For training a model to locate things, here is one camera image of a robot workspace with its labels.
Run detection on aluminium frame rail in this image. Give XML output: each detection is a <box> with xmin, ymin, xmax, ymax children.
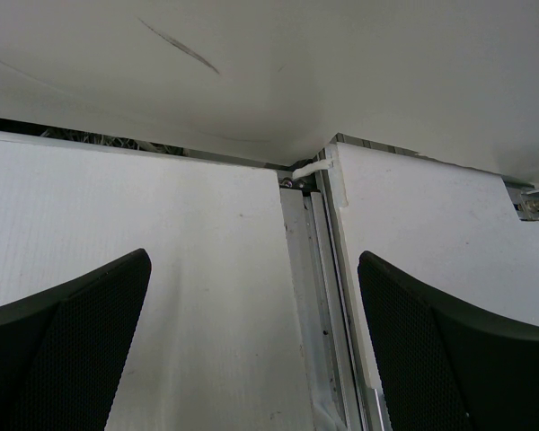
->
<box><xmin>278</xmin><ymin>154</ymin><xmax>391</xmax><ymax>430</ymax></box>

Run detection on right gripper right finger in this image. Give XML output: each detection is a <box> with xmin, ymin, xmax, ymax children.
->
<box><xmin>358</xmin><ymin>251</ymin><xmax>539</xmax><ymax>430</ymax></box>

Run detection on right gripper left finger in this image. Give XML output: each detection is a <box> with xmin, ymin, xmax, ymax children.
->
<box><xmin>0</xmin><ymin>249</ymin><xmax>151</xmax><ymax>430</ymax></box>

